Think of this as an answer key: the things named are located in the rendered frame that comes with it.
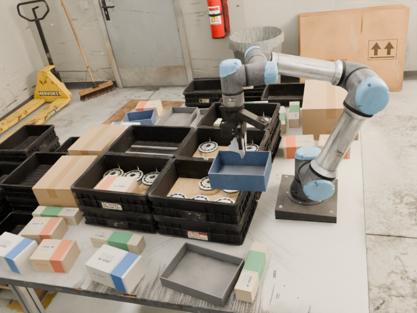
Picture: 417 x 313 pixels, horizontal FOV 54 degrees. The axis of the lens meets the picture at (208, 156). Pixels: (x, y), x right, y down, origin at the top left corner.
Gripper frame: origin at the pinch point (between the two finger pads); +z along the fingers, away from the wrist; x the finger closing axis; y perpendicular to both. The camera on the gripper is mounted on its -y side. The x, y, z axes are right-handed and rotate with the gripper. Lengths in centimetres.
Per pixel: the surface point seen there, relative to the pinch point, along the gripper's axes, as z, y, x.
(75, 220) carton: 38, 86, 2
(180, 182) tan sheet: 27, 38, -20
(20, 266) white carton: 40, 93, 34
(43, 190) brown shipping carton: 26, 105, -3
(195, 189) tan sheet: 27.5, 29.1, -15.2
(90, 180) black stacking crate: 23, 81, -10
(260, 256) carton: 37.2, -6.4, 13.1
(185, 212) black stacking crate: 26.0, 26.1, 4.1
